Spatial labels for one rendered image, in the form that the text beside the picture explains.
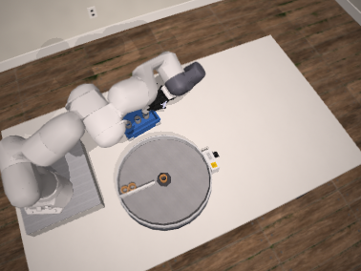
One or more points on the grey round table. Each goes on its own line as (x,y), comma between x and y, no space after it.
(169,205)

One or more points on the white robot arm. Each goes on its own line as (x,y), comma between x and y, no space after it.
(87,109)

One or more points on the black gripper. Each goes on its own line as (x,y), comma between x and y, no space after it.
(161,98)

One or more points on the blue crate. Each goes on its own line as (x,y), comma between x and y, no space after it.
(138,129)

